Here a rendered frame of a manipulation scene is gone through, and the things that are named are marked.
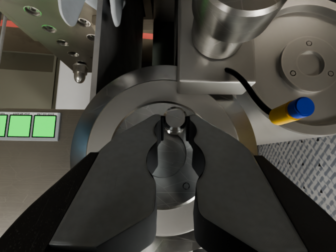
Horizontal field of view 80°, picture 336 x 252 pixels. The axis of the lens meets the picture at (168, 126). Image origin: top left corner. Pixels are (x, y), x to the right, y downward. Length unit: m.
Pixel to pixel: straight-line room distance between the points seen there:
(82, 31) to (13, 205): 0.42
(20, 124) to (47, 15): 0.29
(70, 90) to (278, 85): 2.00
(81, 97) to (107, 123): 1.90
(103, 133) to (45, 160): 0.42
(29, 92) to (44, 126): 2.43
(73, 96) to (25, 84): 1.06
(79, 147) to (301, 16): 0.22
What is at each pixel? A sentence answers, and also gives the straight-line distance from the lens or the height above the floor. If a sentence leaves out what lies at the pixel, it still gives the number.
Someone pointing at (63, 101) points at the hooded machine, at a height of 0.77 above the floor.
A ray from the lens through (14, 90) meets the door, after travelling 3.08.
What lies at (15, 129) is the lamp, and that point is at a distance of 0.61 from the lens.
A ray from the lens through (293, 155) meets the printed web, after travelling 0.33.
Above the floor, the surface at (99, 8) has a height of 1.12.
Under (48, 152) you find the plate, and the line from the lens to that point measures 0.57.
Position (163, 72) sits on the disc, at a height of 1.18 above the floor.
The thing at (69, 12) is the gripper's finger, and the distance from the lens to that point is 0.21.
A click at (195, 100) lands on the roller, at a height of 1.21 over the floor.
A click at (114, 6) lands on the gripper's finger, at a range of 0.19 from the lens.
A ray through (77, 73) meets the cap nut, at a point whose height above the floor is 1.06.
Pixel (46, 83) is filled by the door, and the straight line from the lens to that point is 2.95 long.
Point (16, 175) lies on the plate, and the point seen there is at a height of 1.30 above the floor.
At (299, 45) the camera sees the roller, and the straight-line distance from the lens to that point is 0.21.
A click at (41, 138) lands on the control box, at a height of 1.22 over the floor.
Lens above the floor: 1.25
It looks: 9 degrees down
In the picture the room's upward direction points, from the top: 179 degrees counter-clockwise
